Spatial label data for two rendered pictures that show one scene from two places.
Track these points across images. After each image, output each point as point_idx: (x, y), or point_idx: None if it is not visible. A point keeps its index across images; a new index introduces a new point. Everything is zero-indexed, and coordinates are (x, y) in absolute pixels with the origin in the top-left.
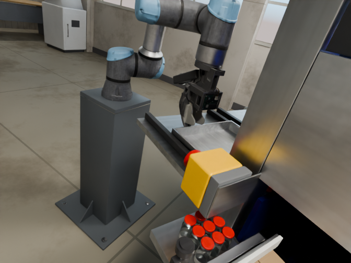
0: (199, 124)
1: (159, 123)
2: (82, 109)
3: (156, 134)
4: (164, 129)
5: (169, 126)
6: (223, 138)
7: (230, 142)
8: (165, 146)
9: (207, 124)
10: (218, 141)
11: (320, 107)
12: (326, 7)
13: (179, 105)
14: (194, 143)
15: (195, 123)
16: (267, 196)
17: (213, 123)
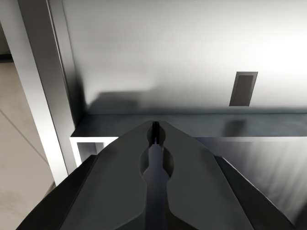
0: (219, 139)
1: (44, 51)
2: None
3: (39, 84)
4: (54, 99)
5: (125, 28)
6: (280, 159)
7: (273, 181)
8: (52, 147)
9: (266, 140)
10: (242, 168)
11: None
12: None
13: (31, 217)
14: (153, 159)
15: (276, 37)
16: None
17: (304, 141)
